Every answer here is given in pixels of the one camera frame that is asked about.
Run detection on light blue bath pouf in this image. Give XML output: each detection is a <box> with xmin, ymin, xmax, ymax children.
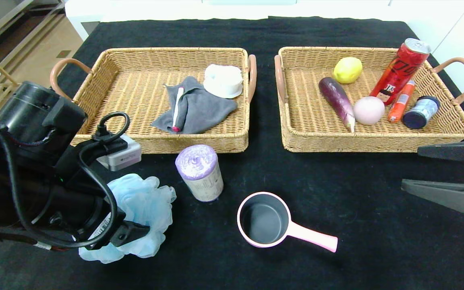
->
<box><xmin>78</xmin><ymin>173</ymin><xmax>176</xmax><ymax>264</ymax></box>

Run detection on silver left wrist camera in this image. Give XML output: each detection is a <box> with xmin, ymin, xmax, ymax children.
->
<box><xmin>96</xmin><ymin>135</ymin><xmax>142</xmax><ymax>172</ymax></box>

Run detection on pale pink round fruit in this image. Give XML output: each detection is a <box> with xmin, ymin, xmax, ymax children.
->
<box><xmin>353</xmin><ymin>96</ymin><xmax>385</xmax><ymax>126</ymax></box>

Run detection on grey microfibre towel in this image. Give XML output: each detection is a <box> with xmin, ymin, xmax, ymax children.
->
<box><xmin>151</xmin><ymin>77</ymin><xmax>238</xmax><ymax>135</ymax></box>

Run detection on wooden rolling rack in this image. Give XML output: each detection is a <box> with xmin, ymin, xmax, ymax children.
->
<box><xmin>0</xmin><ymin>60</ymin><xmax>42</xmax><ymax>117</ymax></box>

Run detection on yellow lemon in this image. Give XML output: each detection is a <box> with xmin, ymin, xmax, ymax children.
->
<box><xmin>333</xmin><ymin>57</ymin><xmax>363</xmax><ymax>84</ymax></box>

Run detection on small can dark blue lid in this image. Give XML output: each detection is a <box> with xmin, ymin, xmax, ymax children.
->
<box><xmin>402</xmin><ymin>96</ymin><xmax>441</xmax><ymax>130</ymax></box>

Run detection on rectangular wicker basket brown handles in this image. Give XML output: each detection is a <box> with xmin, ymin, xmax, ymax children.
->
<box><xmin>50</xmin><ymin>48</ymin><xmax>257</xmax><ymax>155</ymax></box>
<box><xmin>274</xmin><ymin>46</ymin><xmax>464</xmax><ymax>153</ymax></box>

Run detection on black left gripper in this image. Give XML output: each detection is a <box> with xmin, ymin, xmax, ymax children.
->
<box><xmin>66</xmin><ymin>195</ymin><xmax>150</xmax><ymax>251</ymax></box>

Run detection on black braided cable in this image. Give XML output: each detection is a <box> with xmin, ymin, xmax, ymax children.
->
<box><xmin>0</xmin><ymin>226</ymin><xmax>69</xmax><ymax>251</ymax></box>

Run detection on pink toy saucepan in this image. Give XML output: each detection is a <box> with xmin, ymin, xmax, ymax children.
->
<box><xmin>237</xmin><ymin>192</ymin><xmax>338</xmax><ymax>253</ymax></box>

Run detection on wooden shelf unit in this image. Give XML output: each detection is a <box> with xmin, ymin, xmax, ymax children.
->
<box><xmin>0</xmin><ymin>0</ymin><xmax>67</xmax><ymax>53</ymax></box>

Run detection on purple eggplant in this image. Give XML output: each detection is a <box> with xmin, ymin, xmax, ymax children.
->
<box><xmin>319</xmin><ymin>77</ymin><xmax>356</xmax><ymax>133</ymax></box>

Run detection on purple garbage bag roll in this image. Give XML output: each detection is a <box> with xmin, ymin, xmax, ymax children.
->
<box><xmin>175</xmin><ymin>144</ymin><xmax>224</xmax><ymax>202</ymax></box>

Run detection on white table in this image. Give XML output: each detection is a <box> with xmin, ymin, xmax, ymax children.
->
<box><xmin>65</xmin><ymin>0</ymin><xmax>410</xmax><ymax>41</ymax></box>

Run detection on orange sausage stick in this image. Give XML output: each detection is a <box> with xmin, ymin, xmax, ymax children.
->
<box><xmin>388</xmin><ymin>79</ymin><xmax>416</xmax><ymax>124</ymax></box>

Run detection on red cola can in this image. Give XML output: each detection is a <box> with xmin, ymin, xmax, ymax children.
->
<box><xmin>370</xmin><ymin>38</ymin><xmax>431</xmax><ymax>106</ymax></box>

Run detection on white marker pink cap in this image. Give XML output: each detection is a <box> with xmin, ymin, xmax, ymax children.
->
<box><xmin>172</xmin><ymin>87</ymin><xmax>184</xmax><ymax>133</ymax></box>

